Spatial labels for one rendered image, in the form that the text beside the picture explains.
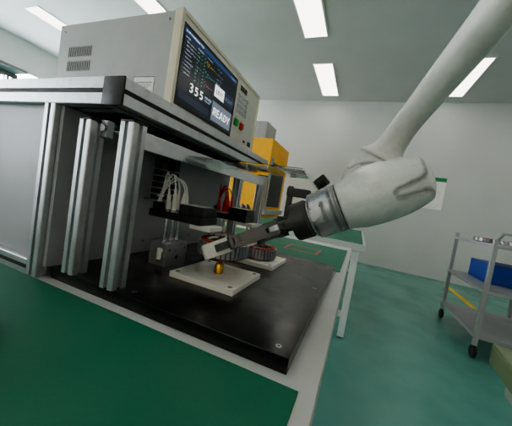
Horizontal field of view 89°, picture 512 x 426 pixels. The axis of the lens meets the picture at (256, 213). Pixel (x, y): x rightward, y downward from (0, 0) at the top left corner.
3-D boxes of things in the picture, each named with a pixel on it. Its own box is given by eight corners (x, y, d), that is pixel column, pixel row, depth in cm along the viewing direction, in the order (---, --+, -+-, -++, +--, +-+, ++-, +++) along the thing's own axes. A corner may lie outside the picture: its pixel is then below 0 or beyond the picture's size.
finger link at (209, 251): (236, 249, 51) (234, 250, 51) (206, 259, 54) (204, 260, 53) (231, 235, 52) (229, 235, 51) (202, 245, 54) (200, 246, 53)
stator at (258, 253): (280, 259, 84) (282, 247, 84) (265, 264, 74) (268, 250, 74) (250, 250, 89) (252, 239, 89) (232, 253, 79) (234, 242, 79)
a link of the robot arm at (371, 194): (352, 242, 45) (348, 221, 57) (455, 211, 40) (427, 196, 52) (330, 183, 44) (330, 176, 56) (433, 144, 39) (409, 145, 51)
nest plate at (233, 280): (259, 278, 63) (260, 273, 63) (231, 297, 49) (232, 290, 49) (207, 264, 69) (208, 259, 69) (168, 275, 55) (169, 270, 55)
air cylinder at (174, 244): (184, 262, 67) (187, 241, 67) (164, 267, 60) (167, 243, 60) (169, 257, 69) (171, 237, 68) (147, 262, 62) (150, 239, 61)
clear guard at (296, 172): (328, 197, 94) (331, 181, 94) (318, 192, 72) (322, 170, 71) (246, 185, 106) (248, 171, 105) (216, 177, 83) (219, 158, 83)
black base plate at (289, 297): (333, 272, 92) (334, 265, 92) (285, 375, 33) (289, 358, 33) (218, 243, 109) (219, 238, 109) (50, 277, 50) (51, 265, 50)
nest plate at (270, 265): (285, 262, 86) (286, 258, 86) (271, 270, 72) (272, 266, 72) (244, 252, 91) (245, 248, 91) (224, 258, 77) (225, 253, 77)
